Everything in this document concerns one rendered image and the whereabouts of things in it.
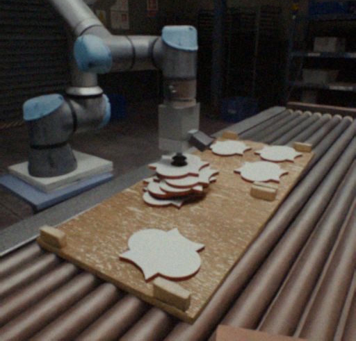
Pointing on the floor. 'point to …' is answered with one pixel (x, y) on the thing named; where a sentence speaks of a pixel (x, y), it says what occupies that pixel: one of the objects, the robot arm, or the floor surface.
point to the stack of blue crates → (117, 107)
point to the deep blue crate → (238, 109)
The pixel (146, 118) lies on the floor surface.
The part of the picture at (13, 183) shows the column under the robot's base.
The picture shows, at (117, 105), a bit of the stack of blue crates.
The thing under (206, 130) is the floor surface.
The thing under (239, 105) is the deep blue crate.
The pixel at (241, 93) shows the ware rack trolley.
